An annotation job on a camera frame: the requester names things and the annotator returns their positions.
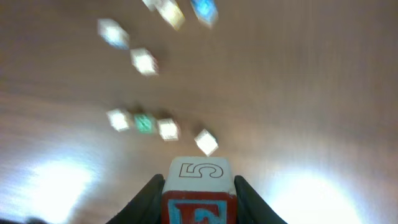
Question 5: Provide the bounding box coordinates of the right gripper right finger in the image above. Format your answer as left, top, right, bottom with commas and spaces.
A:
234, 175, 287, 224

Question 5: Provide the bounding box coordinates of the red edged wooden block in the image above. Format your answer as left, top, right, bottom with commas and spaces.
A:
195, 129, 219, 157

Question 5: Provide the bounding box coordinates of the blue letter T block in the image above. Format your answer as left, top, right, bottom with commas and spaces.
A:
190, 0, 218, 27

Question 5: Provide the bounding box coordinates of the blue letter E block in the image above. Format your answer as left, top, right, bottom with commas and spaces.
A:
97, 18, 130, 50

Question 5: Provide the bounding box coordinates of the green letter R block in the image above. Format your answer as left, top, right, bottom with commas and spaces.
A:
134, 114, 156, 134

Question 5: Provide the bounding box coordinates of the red letter E block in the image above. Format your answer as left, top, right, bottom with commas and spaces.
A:
161, 157, 238, 224

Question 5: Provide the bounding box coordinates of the wooden animal picture block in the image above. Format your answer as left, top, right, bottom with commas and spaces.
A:
155, 0, 185, 30

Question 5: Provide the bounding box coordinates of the plain wooden picture block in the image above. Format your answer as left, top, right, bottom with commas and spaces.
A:
130, 48, 158, 76

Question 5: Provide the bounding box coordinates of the blue edged wooden block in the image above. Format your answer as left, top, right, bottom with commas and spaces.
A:
106, 108, 132, 132

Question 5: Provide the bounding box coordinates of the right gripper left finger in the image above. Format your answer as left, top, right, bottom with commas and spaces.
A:
106, 174, 164, 224

